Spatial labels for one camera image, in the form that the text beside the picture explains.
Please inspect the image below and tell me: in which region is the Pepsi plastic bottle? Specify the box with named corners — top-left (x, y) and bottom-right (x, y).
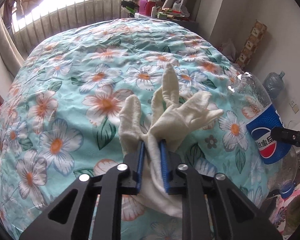
top-left (228, 72), bottom-right (298, 199)

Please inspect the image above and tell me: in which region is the white tissue cloth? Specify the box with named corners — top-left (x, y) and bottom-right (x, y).
top-left (119, 66), bottom-right (224, 218)

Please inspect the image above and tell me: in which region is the large water jug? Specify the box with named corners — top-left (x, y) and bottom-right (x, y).
top-left (263, 71), bottom-right (285, 100)

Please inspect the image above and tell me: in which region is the floral teal bed quilt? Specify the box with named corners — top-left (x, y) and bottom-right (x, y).
top-left (0, 18), bottom-right (271, 239)

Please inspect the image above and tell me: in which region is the tall printed cardboard box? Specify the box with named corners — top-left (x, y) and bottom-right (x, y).
top-left (235, 20), bottom-right (268, 69)

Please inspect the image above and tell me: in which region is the white plastic bag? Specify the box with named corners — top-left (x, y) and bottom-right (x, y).
top-left (172, 0), bottom-right (190, 17)

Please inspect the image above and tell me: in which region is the grey cabinet with clutter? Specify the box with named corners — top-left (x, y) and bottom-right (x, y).
top-left (121, 0), bottom-right (199, 32)

